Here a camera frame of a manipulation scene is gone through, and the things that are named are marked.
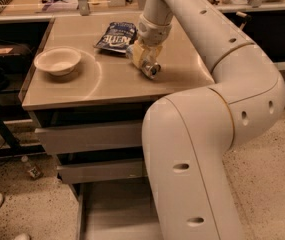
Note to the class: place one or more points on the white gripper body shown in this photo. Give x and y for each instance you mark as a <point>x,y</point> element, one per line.
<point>151,34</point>

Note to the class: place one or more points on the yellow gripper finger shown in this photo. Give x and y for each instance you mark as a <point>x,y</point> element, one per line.
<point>139,53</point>
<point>153,53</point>

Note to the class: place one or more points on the silver redbull can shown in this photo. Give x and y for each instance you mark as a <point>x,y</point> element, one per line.
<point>150,71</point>

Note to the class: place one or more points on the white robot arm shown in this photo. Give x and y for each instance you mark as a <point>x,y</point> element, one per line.
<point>185,134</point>

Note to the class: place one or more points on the grey drawer cabinet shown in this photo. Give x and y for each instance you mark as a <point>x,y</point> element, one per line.
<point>105,87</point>

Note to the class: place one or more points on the grey top drawer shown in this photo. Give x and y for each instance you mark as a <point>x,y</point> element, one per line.
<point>90,137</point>

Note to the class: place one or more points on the grey middle drawer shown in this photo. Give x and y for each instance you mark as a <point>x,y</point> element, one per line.
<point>102,171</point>

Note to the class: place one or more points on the grey open bottom drawer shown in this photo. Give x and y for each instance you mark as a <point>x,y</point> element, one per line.
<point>117,210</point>

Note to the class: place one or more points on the blue chip bag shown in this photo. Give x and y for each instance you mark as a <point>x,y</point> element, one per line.
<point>118,37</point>

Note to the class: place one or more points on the white bowl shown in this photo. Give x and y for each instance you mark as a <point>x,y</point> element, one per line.
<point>58,61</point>

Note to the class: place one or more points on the black bag on shelf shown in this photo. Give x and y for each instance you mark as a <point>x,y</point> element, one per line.
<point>15,58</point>

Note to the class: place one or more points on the black stand leg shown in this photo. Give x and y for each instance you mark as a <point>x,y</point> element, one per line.
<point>14,146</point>

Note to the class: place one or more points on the plastic bottle on floor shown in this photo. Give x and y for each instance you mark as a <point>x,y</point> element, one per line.
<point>31,167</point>

